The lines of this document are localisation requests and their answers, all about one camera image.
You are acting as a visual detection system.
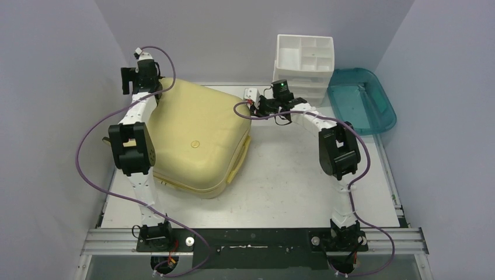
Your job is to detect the yellow hard-shell suitcase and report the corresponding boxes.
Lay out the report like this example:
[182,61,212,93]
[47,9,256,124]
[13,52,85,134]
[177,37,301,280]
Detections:
[124,78,251,199]

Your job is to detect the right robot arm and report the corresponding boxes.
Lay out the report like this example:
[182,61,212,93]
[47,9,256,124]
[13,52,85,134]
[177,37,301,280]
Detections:
[245,80,367,253]

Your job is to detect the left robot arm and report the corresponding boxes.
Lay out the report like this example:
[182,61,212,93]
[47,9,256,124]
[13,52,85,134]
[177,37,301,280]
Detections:
[108,58,175,251]

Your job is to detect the white plastic drawer organizer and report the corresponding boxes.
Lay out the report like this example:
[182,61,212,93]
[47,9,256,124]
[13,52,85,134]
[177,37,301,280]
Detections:
[273,34,335,107]

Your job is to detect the teal transparent plastic tray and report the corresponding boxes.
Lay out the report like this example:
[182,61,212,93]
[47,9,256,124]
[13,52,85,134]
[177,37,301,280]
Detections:
[327,68,397,136]

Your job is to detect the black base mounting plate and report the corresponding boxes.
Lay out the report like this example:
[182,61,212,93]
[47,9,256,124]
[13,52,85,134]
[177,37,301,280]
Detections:
[135,227,368,274]

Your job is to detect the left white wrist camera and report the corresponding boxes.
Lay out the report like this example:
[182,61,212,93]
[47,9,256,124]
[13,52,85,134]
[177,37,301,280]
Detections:
[134,48,154,61]

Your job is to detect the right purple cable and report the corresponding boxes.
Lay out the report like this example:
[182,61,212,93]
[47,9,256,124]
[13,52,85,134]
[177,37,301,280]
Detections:
[233,101,396,278]

